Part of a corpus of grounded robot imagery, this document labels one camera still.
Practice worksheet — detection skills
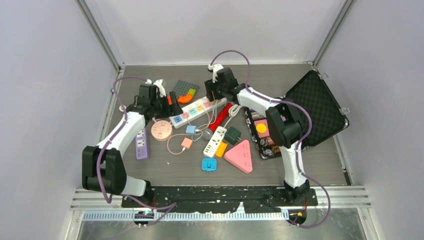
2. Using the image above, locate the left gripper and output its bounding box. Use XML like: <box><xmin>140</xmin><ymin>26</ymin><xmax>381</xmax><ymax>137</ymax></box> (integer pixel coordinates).
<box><xmin>151</xmin><ymin>92</ymin><xmax>182</xmax><ymax>120</ymax></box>

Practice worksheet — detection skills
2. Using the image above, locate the white multicolour power strip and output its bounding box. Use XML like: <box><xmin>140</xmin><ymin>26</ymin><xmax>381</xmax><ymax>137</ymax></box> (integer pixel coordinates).
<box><xmin>169</xmin><ymin>96</ymin><xmax>227</xmax><ymax>129</ymax></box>

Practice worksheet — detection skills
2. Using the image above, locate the dark green cube adapter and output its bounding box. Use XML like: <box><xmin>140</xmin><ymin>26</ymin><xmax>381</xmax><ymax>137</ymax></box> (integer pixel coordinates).
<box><xmin>224</xmin><ymin>126</ymin><xmax>241</xmax><ymax>145</ymax></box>

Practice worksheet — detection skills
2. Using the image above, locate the purple power strip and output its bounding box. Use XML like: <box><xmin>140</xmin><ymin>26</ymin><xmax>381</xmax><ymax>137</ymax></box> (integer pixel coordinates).
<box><xmin>135</xmin><ymin>128</ymin><xmax>149</xmax><ymax>161</ymax></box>

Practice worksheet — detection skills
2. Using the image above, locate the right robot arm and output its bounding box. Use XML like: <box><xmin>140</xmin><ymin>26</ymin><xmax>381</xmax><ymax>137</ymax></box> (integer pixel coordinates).
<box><xmin>205</xmin><ymin>64</ymin><xmax>312</xmax><ymax>205</ymax></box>

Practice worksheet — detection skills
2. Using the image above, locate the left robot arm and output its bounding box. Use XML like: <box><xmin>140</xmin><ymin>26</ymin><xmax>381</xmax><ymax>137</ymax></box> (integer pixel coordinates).
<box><xmin>82</xmin><ymin>84</ymin><xmax>183</xmax><ymax>207</ymax></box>

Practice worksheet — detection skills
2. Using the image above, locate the light blue charger plug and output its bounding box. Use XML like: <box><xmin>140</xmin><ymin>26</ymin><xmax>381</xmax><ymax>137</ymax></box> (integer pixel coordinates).
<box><xmin>185</xmin><ymin>125</ymin><xmax>202</xmax><ymax>136</ymax></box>

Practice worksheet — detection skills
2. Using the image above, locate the pink charger plug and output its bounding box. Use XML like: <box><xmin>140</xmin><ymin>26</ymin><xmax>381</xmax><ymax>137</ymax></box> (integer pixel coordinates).
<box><xmin>181</xmin><ymin>137</ymin><xmax>193</xmax><ymax>150</ymax></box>

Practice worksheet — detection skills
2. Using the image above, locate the blue plug adapter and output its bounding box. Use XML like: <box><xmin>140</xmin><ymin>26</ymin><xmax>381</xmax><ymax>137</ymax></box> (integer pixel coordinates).
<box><xmin>201</xmin><ymin>158</ymin><xmax>218</xmax><ymax>172</ymax></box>

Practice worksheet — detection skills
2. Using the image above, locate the orange curved block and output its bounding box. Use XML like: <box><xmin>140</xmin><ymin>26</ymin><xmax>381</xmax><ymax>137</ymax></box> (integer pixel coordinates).
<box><xmin>177</xmin><ymin>88</ymin><xmax>196</xmax><ymax>104</ymax></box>

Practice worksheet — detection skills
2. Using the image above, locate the grey building baseplate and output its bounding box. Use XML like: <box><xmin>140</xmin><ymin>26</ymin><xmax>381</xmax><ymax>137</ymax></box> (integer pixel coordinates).
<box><xmin>173</xmin><ymin>80</ymin><xmax>200</xmax><ymax>98</ymax></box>

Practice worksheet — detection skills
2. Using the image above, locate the pink round socket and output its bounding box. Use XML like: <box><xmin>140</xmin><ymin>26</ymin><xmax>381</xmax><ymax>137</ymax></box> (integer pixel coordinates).
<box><xmin>150</xmin><ymin>120</ymin><xmax>173</xmax><ymax>142</ymax></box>

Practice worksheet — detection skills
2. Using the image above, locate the red glitter microphone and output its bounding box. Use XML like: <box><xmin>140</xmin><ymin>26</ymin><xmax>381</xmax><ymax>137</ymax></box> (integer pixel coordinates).
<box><xmin>201</xmin><ymin>102</ymin><xmax>233</xmax><ymax>141</ymax></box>

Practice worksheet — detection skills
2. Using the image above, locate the small white power strip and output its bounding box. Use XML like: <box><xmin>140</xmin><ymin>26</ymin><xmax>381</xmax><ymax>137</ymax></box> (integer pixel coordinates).
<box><xmin>203</xmin><ymin>126</ymin><xmax>227</xmax><ymax>158</ymax></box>

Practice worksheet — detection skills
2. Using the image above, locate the yellow curved block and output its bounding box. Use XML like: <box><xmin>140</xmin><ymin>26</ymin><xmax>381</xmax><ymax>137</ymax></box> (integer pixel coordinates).
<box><xmin>215</xmin><ymin>141</ymin><xmax>228</xmax><ymax>158</ymax></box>

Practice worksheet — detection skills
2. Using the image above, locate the pink triangular socket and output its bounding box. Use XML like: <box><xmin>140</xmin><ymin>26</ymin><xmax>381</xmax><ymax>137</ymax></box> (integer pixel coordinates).
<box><xmin>224</xmin><ymin>139</ymin><xmax>253</xmax><ymax>174</ymax></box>

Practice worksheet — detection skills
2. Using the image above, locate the black poker chip case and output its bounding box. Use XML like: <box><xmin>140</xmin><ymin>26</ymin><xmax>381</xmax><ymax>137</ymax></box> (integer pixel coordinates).
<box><xmin>244</xmin><ymin>70</ymin><xmax>350</xmax><ymax>160</ymax></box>

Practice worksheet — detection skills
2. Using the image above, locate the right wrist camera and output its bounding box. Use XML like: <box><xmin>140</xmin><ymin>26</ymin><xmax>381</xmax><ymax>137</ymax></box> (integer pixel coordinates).
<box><xmin>207</xmin><ymin>63</ymin><xmax>224</xmax><ymax>83</ymax></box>

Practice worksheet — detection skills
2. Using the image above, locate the white bundled cord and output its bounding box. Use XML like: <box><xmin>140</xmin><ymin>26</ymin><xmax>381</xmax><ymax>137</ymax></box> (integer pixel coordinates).
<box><xmin>223</xmin><ymin>104</ymin><xmax>244</xmax><ymax>128</ymax></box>

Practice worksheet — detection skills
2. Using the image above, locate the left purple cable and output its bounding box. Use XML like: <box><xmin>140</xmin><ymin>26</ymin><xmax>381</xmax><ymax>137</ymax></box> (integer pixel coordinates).
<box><xmin>95</xmin><ymin>76</ymin><xmax>178</xmax><ymax>213</ymax></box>

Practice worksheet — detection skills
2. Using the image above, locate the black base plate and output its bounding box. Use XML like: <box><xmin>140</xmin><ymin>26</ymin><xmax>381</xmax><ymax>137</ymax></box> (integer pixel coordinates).
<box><xmin>145</xmin><ymin>185</ymin><xmax>319</xmax><ymax>215</ymax></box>

